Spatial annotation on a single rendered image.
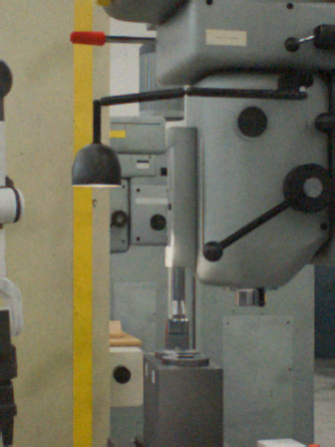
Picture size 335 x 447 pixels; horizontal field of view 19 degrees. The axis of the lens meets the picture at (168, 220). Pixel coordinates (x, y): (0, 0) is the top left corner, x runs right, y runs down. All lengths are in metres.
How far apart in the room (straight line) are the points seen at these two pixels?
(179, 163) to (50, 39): 1.82
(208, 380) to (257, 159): 0.52
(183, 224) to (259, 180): 0.14
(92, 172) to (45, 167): 1.80
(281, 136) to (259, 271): 0.20
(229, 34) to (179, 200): 0.26
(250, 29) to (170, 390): 0.70
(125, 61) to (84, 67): 7.57
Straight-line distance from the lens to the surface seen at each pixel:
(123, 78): 10.77
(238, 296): 1.50
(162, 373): 1.78
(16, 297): 2.19
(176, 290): 1.92
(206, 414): 1.81
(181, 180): 1.47
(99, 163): 1.40
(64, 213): 3.19
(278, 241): 1.43
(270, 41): 1.43
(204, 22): 1.40
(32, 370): 3.21
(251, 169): 1.42
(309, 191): 1.41
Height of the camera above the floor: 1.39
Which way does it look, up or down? 1 degrees up
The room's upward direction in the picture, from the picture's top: straight up
